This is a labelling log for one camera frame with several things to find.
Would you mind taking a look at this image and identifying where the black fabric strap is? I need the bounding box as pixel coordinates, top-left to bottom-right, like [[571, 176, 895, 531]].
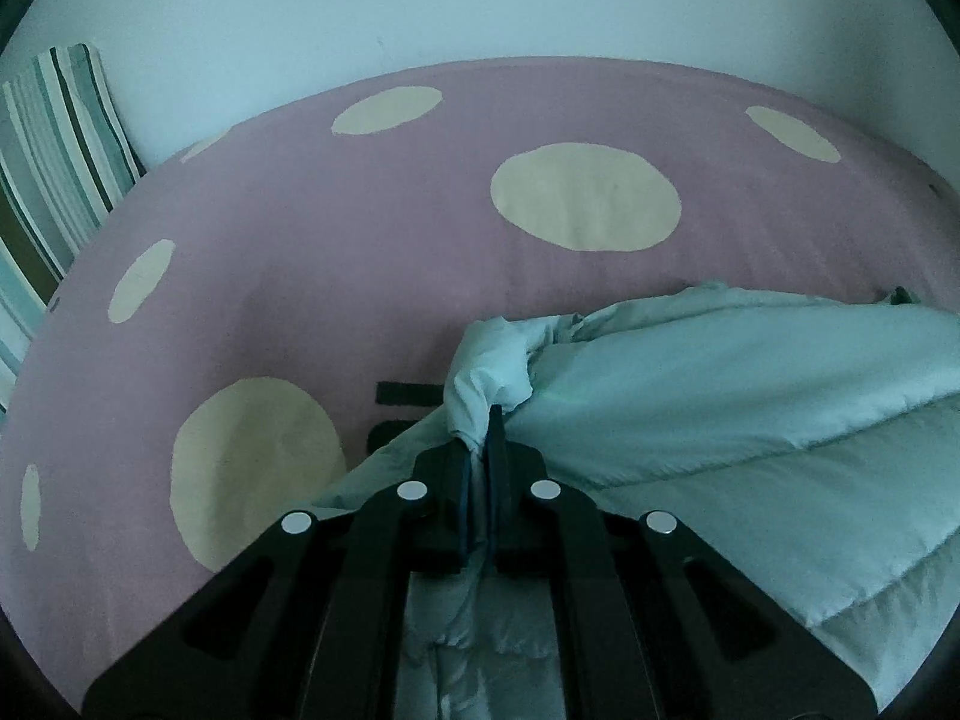
[[366, 381, 449, 458]]

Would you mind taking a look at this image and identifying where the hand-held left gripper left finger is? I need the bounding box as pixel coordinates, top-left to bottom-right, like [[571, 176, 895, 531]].
[[81, 442, 478, 720]]

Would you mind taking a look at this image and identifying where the bed with pink dotted sheet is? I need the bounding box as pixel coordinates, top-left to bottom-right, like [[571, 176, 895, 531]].
[[0, 54, 960, 713]]

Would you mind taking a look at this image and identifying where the striped headboard cushion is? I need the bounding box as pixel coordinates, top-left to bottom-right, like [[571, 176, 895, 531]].
[[0, 43, 148, 410]]

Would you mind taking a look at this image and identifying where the light blue puffer jacket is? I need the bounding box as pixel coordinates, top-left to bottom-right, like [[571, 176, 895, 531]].
[[315, 281, 960, 720]]

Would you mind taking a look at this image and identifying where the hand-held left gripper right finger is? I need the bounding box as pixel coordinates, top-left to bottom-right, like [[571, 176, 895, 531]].
[[484, 405, 880, 720]]

